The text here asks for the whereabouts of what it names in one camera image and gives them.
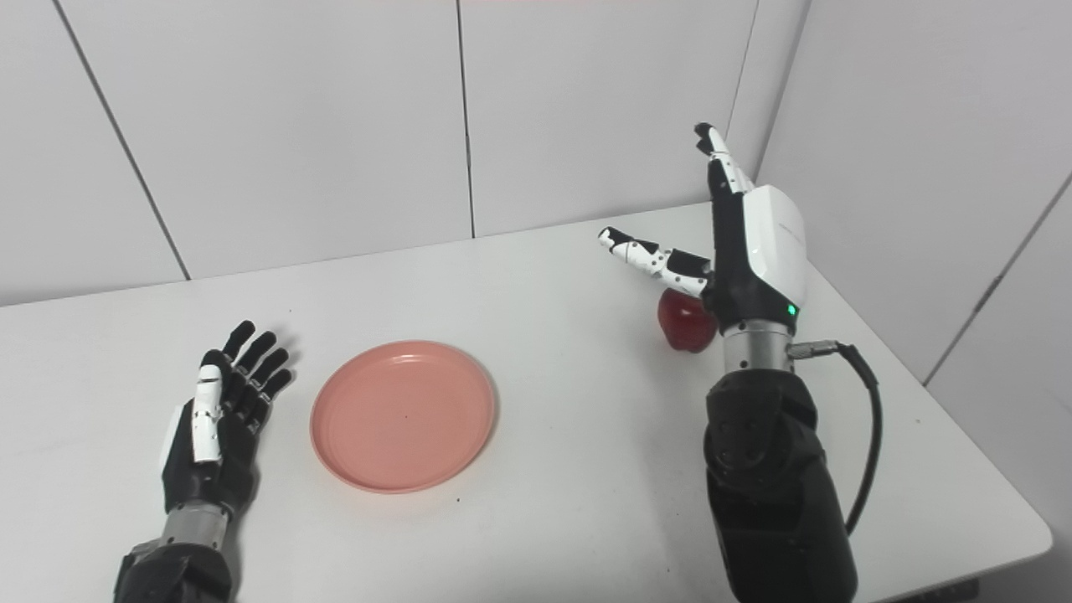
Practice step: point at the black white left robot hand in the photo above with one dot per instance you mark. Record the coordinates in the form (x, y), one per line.
(230, 469)

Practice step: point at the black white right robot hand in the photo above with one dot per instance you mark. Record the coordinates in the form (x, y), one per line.
(770, 243)

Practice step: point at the red apple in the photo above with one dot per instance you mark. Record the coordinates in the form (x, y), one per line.
(682, 327)

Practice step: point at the pink plate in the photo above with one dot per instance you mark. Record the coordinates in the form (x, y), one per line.
(402, 416)

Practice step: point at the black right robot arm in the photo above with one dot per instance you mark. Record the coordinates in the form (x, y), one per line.
(770, 486)

